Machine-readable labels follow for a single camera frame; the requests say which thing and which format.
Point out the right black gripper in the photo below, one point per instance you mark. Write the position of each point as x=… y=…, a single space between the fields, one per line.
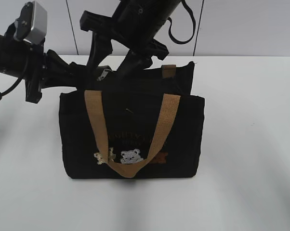
x=134 y=32

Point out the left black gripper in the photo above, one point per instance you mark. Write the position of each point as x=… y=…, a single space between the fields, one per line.
x=57 y=71

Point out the silver metal zipper pull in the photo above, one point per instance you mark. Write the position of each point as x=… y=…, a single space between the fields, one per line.
x=104 y=74

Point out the black canvas tote bag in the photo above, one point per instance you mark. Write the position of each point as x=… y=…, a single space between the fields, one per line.
x=147 y=125

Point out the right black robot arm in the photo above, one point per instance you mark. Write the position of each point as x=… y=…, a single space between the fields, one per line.
x=157 y=9

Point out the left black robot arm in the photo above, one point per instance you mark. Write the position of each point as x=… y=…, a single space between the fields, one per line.
x=14 y=61

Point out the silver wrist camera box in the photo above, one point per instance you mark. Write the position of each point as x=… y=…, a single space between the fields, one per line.
x=31 y=23

